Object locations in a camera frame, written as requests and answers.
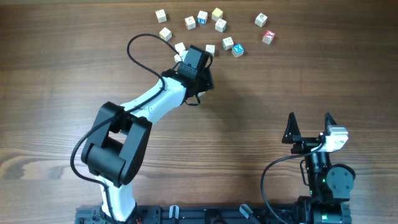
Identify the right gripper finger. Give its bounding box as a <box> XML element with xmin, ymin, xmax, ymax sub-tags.
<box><xmin>325</xmin><ymin>113</ymin><xmax>336</xmax><ymax>128</ymax></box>
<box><xmin>282</xmin><ymin>112</ymin><xmax>302</xmax><ymax>144</ymax></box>

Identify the plain wooden block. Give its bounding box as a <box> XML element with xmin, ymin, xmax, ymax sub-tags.
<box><xmin>205</xmin><ymin>45</ymin><xmax>215</xmax><ymax>57</ymax></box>

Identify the wooden block green picture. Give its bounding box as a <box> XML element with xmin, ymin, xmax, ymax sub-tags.
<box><xmin>222</xmin><ymin>37</ymin><xmax>234</xmax><ymax>50</ymax></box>

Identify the blue X wooden block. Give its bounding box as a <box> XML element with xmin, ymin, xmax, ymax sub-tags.
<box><xmin>232</xmin><ymin>44</ymin><xmax>244</xmax><ymax>58</ymax></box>

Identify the wooden block blue Y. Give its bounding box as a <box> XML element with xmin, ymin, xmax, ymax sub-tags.
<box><xmin>198</xmin><ymin>91</ymin><xmax>206</xmax><ymax>97</ymax></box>

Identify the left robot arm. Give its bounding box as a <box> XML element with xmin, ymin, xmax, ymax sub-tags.
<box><xmin>81</xmin><ymin>46</ymin><xmax>214</xmax><ymax>223</ymax></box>

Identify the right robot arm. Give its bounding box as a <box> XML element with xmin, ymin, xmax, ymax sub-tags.
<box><xmin>282</xmin><ymin>112</ymin><xmax>356</xmax><ymax>224</ymax></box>

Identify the wooden block red side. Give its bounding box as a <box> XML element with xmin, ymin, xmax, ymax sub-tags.
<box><xmin>174</xmin><ymin>54</ymin><xmax>183</xmax><ymax>63</ymax></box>

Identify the wooden block teal side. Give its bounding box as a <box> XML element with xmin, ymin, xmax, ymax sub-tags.
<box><xmin>174</xmin><ymin>42</ymin><xmax>186</xmax><ymax>54</ymax></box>

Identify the wooden block green side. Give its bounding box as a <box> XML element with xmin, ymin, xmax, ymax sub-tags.
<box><xmin>215</xmin><ymin>18</ymin><xmax>227</xmax><ymax>32</ymax></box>

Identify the wooden block blue side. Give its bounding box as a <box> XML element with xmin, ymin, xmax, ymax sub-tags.
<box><xmin>197</xmin><ymin>11</ymin><xmax>208</xmax><ymax>24</ymax></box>

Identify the yellow top wooden block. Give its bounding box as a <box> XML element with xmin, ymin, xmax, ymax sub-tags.
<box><xmin>211</xmin><ymin>7</ymin><xmax>223</xmax><ymax>21</ymax></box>

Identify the wooden block top left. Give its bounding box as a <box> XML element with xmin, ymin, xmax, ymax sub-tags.
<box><xmin>155</xmin><ymin>9</ymin><xmax>167</xmax><ymax>23</ymax></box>

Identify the red top wooden block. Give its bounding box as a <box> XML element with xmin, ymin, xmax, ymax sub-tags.
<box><xmin>262</xmin><ymin>30</ymin><xmax>275</xmax><ymax>45</ymax></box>

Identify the wooden block far right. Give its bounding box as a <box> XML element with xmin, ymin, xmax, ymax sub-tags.
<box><xmin>254</xmin><ymin>12</ymin><xmax>268</xmax><ymax>27</ymax></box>

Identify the right camera cable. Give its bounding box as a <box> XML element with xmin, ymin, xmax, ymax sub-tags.
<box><xmin>260</xmin><ymin>141</ymin><xmax>326</xmax><ymax>224</ymax></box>

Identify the camera cable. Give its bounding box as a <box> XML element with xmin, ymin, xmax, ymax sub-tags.
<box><xmin>260</xmin><ymin>141</ymin><xmax>326</xmax><ymax>224</ymax></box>
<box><xmin>70</xmin><ymin>33</ymin><xmax>184</xmax><ymax>224</ymax></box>

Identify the left camera cable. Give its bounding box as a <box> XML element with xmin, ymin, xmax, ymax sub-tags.
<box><xmin>70</xmin><ymin>33</ymin><xmax>184</xmax><ymax>224</ymax></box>

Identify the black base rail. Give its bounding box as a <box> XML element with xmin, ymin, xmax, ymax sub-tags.
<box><xmin>75</xmin><ymin>205</ymin><xmax>294</xmax><ymax>224</ymax></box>

